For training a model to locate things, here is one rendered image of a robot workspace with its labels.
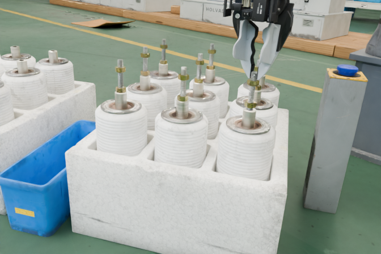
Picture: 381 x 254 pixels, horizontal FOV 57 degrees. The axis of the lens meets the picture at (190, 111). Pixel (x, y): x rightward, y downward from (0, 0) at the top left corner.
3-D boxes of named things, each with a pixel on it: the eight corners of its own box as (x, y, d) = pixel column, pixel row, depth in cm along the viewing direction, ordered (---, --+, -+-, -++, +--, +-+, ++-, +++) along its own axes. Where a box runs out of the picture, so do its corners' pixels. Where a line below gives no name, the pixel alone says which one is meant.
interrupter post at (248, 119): (252, 131, 58) (254, 113, 57) (238, 127, 59) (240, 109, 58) (256, 126, 60) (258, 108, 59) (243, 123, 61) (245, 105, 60)
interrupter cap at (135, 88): (142, 98, 71) (142, 94, 71) (120, 89, 76) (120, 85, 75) (169, 90, 76) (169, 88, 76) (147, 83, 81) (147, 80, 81)
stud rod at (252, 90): (252, 114, 59) (257, 71, 57) (252, 117, 59) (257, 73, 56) (246, 114, 60) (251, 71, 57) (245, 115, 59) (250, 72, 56)
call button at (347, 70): (334, 72, 73) (336, 63, 73) (354, 74, 73) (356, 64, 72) (336, 77, 70) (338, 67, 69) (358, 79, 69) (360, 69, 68)
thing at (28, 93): (28, 130, 95) (20, 66, 88) (59, 136, 93) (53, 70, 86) (2, 145, 86) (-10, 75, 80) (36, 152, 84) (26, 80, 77)
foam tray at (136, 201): (145, 147, 104) (145, 89, 98) (278, 170, 96) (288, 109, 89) (71, 232, 69) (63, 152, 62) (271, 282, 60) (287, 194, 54)
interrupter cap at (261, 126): (262, 140, 55) (262, 136, 55) (218, 129, 58) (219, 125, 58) (275, 125, 61) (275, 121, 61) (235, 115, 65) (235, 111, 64)
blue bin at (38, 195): (81, 159, 96) (79, 118, 92) (118, 165, 94) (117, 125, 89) (1, 229, 69) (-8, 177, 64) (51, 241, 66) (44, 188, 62)
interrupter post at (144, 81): (144, 92, 74) (144, 77, 73) (137, 89, 76) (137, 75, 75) (152, 90, 76) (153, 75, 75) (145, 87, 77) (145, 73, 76)
